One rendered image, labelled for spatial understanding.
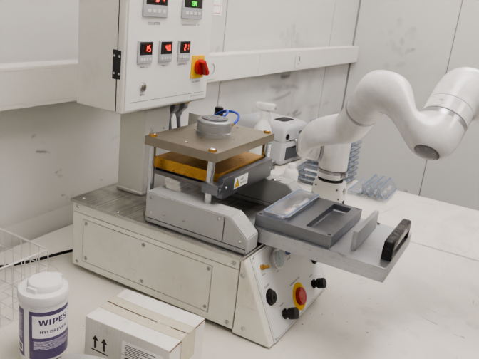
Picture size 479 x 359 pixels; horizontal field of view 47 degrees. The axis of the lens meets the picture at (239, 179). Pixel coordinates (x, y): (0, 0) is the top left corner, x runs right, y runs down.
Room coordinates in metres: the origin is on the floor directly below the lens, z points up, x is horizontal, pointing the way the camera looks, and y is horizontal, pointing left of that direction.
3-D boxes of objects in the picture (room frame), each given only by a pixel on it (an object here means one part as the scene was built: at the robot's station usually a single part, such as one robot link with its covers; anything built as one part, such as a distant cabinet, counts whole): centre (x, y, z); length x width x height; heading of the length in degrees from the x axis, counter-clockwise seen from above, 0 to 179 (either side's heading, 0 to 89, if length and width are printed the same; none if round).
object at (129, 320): (0.86, 0.14, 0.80); 0.19 x 0.13 x 0.09; 63
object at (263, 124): (2.09, -0.07, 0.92); 0.09 x 0.08 x 0.25; 70
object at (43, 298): (0.85, 0.32, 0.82); 0.09 x 0.09 x 0.15
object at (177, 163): (1.22, 0.07, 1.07); 0.22 x 0.17 x 0.10; 153
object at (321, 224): (1.09, -0.16, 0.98); 0.20 x 0.17 x 0.03; 153
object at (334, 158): (1.54, -0.26, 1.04); 0.09 x 0.08 x 0.13; 94
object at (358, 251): (1.07, -0.20, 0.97); 0.30 x 0.22 x 0.08; 63
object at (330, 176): (1.54, -0.27, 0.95); 0.09 x 0.08 x 0.03; 59
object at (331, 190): (1.54, -0.27, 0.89); 0.10 x 0.08 x 0.11; 59
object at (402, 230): (1.01, -0.32, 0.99); 0.15 x 0.02 x 0.04; 153
